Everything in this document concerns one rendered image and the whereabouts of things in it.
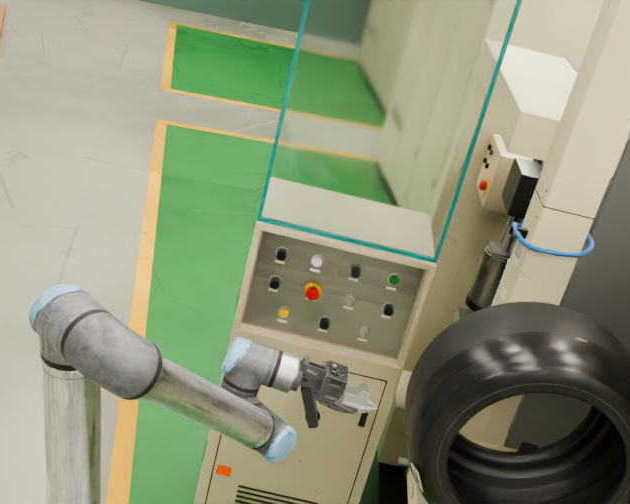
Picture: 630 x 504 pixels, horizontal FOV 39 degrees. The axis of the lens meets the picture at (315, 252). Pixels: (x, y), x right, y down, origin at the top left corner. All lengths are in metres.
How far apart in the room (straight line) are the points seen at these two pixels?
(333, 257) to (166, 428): 1.39
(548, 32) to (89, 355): 4.21
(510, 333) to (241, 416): 0.63
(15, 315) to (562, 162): 2.89
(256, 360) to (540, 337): 0.64
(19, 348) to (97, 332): 2.55
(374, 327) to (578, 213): 0.85
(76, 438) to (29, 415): 1.96
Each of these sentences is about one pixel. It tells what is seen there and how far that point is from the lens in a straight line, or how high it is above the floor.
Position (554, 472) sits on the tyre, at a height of 0.98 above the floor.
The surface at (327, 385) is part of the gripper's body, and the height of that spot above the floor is 1.21.
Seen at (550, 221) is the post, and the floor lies 1.62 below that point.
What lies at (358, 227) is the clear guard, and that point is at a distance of 2.63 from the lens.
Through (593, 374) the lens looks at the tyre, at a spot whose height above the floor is 1.44.
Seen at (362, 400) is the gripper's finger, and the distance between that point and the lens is 2.13.
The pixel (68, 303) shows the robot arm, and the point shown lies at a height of 1.48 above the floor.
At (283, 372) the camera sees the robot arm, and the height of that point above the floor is 1.22.
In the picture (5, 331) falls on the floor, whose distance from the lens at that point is 4.27.
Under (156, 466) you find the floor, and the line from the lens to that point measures 3.61.
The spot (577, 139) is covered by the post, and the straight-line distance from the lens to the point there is 2.17.
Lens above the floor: 2.36
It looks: 26 degrees down
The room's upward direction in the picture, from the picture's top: 14 degrees clockwise
